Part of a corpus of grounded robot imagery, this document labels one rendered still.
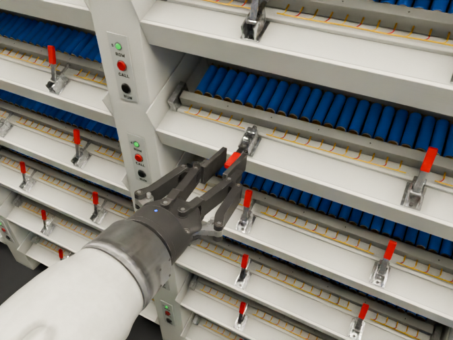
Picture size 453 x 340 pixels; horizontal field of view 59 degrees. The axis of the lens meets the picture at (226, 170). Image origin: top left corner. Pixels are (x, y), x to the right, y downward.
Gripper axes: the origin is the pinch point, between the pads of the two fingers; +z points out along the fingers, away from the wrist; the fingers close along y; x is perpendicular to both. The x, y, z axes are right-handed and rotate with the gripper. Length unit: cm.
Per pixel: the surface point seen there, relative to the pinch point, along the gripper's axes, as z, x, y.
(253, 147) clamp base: 8.4, -0.1, 1.1
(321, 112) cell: 16.1, 5.6, 9.6
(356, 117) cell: 16.8, 6.1, 15.2
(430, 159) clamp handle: 8.2, 6.5, 26.8
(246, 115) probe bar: 11.8, 3.5, -2.2
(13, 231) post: 18, -68, -88
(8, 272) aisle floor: 16, -92, -96
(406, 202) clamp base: 7.0, -0.5, 25.9
